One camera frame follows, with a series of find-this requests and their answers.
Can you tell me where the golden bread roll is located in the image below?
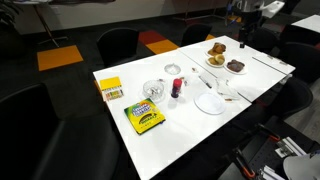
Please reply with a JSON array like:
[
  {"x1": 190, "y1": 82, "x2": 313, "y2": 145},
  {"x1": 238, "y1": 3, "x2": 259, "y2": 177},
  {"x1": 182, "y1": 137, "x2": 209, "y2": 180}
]
[{"x1": 214, "y1": 54, "x2": 226, "y2": 65}]

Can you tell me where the green potted plant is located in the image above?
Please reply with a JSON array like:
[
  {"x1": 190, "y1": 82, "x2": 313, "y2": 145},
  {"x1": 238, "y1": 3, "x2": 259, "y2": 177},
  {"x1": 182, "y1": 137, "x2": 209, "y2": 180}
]
[{"x1": 0, "y1": 0, "x2": 24, "y2": 32}]

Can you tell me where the large black office chair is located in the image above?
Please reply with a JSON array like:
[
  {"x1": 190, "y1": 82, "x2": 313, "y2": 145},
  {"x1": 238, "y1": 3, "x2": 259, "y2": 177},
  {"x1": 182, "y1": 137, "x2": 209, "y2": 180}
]
[{"x1": 0, "y1": 83, "x2": 121, "y2": 180}]

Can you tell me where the green yellow Crayola marker box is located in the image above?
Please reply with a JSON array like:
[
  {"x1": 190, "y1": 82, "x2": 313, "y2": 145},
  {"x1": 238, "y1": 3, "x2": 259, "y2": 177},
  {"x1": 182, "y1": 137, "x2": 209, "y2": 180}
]
[{"x1": 123, "y1": 97, "x2": 167, "y2": 136}]

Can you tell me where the white plate under chocolate bread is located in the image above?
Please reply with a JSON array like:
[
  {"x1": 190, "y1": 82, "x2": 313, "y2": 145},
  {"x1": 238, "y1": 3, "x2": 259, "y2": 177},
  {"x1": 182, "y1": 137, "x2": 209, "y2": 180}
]
[{"x1": 223, "y1": 63, "x2": 249, "y2": 76}]

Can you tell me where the red capped spice bottle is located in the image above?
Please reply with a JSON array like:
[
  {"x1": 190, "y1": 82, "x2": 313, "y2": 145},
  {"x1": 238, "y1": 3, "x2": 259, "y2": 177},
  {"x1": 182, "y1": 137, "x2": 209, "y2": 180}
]
[{"x1": 170, "y1": 78, "x2": 183, "y2": 99}]

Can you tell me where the chocolate crossed bread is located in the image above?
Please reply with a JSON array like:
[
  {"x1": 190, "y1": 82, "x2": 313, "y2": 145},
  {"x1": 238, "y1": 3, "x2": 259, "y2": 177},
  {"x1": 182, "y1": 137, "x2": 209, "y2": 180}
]
[{"x1": 226, "y1": 59, "x2": 246, "y2": 73}]

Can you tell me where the clear glass bowl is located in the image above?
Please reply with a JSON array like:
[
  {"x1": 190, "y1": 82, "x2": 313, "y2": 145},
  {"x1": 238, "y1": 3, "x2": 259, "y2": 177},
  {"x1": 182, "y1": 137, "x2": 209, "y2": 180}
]
[{"x1": 142, "y1": 79, "x2": 166, "y2": 103}]

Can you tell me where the orange handled black clamp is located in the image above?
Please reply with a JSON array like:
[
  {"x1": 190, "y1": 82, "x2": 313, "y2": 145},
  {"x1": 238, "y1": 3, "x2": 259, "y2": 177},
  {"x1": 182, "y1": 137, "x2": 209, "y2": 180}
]
[
  {"x1": 255, "y1": 122, "x2": 282, "y2": 143},
  {"x1": 232, "y1": 147, "x2": 257, "y2": 180}
]

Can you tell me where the empty white plate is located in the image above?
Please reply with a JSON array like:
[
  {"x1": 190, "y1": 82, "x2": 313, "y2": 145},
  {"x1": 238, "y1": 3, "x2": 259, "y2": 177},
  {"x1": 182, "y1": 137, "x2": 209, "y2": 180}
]
[{"x1": 193, "y1": 91, "x2": 227, "y2": 116}]

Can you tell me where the silver metal bracket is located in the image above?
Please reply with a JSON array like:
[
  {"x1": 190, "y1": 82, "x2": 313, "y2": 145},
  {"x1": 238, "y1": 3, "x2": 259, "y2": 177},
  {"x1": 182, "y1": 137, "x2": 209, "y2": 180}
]
[{"x1": 274, "y1": 136, "x2": 308, "y2": 159}]

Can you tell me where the glass lid with knob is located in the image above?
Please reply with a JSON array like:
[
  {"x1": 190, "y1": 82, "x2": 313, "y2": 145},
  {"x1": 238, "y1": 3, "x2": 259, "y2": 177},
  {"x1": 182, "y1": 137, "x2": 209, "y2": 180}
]
[{"x1": 163, "y1": 63, "x2": 182, "y2": 76}]

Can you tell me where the dark brown shell bread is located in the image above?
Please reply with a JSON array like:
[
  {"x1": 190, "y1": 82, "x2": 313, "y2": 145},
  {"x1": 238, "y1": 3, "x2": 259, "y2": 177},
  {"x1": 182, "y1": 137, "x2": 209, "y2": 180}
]
[{"x1": 213, "y1": 42, "x2": 227, "y2": 54}]

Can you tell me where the white side table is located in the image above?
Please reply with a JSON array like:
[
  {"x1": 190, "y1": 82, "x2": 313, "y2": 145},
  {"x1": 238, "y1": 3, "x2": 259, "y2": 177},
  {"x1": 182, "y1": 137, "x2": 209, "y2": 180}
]
[{"x1": 13, "y1": 0, "x2": 69, "y2": 48}]

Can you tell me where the black camera stand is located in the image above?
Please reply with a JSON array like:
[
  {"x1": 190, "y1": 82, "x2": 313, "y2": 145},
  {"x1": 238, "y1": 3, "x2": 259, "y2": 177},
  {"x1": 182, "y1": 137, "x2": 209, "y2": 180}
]
[{"x1": 236, "y1": 9, "x2": 264, "y2": 50}]

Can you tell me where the small yellow marker box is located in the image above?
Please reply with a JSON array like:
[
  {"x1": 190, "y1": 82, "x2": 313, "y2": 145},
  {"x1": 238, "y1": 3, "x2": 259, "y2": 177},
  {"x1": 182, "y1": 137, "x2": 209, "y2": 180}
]
[{"x1": 99, "y1": 76, "x2": 125, "y2": 102}]

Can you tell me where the white plate under golden breads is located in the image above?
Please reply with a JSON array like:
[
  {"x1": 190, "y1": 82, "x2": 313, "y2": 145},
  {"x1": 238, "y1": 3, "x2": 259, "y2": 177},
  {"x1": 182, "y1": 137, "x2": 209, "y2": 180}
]
[{"x1": 205, "y1": 58, "x2": 227, "y2": 69}]

